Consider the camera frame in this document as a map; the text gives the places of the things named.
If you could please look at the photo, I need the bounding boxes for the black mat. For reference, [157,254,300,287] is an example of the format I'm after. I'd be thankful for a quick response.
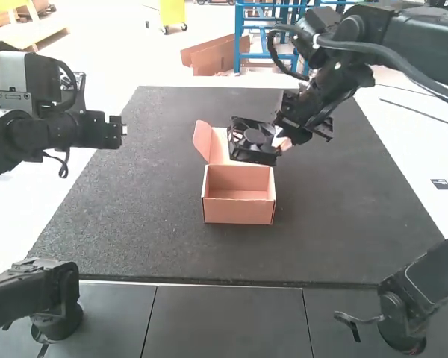
[25,86,446,289]

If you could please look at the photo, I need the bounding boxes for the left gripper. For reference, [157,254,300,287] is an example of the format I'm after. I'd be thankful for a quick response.
[73,110,128,151]

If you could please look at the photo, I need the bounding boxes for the blue metal rack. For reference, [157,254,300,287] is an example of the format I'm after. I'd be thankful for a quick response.
[234,0,354,75]

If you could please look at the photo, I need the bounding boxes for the dark base panel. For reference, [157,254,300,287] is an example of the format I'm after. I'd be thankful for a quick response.
[302,289,448,358]
[0,281,158,358]
[141,285,314,358]

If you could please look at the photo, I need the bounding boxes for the wooden pallet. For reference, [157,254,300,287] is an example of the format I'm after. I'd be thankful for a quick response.
[0,0,71,53]

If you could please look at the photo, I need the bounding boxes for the yellow cart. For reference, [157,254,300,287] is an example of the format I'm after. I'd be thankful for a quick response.
[159,0,189,35]

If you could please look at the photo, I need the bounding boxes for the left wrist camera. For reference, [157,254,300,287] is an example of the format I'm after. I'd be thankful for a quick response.
[0,51,87,116]

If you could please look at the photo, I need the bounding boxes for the black cable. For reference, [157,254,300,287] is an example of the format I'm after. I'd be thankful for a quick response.
[40,148,70,179]
[313,32,448,110]
[267,28,314,81]

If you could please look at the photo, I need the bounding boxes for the black square fan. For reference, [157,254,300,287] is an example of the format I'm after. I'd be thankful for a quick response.
[226,116,284,167]

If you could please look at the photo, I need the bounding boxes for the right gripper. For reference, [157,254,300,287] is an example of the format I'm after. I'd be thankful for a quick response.
[274,84,336,152]

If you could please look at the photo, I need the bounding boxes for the flat cardboard pieces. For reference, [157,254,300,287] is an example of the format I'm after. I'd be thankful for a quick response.
[180,33,252,77]

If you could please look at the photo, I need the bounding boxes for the cardboard box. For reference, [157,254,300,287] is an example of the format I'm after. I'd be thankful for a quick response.
[192,119,276,225]

